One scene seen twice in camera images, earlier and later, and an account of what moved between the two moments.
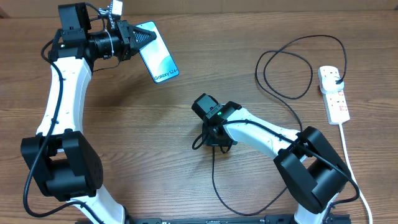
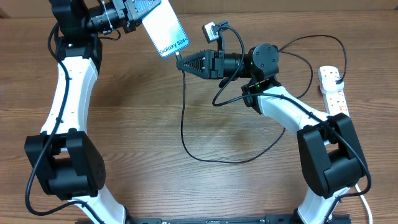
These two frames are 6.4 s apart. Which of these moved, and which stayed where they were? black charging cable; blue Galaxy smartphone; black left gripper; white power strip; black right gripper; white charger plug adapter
Moved: blue Galaxy smartphone; black left gripper; black charging cable; black right gripper
Stayed: white charger plug adapter; white power strip
